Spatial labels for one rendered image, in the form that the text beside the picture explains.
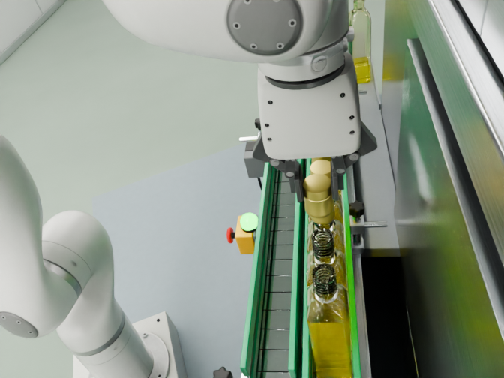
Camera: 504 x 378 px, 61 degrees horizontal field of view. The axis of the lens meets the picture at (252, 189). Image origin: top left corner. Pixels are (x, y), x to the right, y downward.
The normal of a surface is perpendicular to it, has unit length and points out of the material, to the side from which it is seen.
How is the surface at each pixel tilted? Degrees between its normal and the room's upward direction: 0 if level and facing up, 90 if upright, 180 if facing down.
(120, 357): 87
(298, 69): 90
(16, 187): 93
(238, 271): 0
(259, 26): 93
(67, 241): 37
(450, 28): 0
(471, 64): 0
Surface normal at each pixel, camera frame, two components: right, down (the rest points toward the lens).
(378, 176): -0.18, -0.70
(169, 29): -0.37, 0.82
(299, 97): -0.13, 0.72
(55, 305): 0.90, 0.13
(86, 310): 0.01, -0.42
